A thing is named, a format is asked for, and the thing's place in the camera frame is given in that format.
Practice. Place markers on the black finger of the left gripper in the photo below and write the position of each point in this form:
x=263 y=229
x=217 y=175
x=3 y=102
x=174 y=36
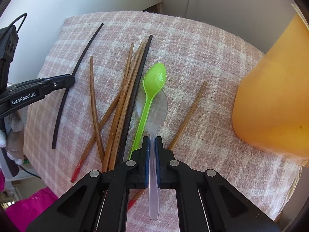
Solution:
x=23 y=94

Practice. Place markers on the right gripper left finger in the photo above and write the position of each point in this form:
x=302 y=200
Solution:
x=99 y=201

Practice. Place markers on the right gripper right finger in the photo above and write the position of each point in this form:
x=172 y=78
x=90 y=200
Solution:
x=206 y=201

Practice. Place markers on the brown wooden chopstick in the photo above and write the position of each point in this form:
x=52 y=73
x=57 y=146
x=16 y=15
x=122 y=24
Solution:
x=128 y=90
x=119 y=107

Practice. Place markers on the brown chopstick curved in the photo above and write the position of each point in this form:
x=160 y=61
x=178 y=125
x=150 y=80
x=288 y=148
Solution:
x=94 y=113

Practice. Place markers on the clear plastic spoon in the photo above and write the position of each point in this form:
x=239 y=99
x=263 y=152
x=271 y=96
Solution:
x=156 y=117

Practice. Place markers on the green plastic spoon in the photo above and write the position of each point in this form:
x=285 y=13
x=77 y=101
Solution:
x=153 y=82

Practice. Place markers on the white gloved hand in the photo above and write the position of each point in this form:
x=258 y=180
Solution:
x=14 y=141

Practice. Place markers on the pink fabric item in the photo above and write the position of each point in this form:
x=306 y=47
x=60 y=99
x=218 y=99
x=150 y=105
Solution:
x=23 y=212

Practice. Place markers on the yellow plastic utensil cup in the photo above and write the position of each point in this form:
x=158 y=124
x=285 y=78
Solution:
x=271 y=104

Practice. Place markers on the pink checkered cloth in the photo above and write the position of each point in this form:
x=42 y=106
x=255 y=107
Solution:
x=192 y=53

